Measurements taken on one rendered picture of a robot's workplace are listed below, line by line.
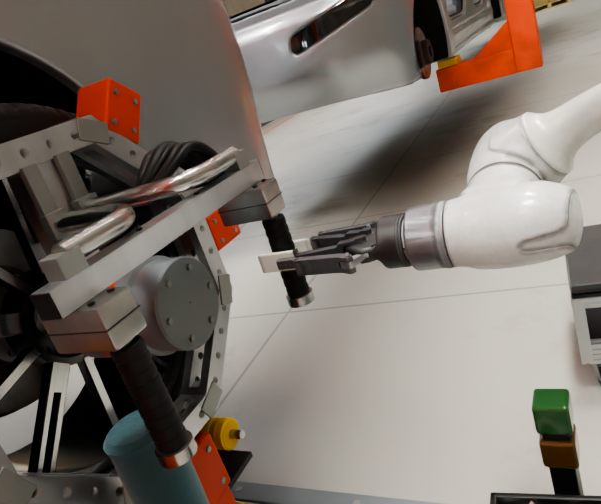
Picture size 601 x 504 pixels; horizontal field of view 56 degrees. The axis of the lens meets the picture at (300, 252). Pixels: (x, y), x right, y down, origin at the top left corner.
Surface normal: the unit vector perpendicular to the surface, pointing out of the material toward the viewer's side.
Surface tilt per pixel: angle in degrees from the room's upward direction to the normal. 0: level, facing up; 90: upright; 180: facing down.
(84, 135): 90
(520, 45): 90
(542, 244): 102
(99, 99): 55
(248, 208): 90
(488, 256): 106
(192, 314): 90
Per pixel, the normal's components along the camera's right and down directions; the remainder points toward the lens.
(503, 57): -0.41, 0.43
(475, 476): -0.31, -0.89
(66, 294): 0.86, -0.11
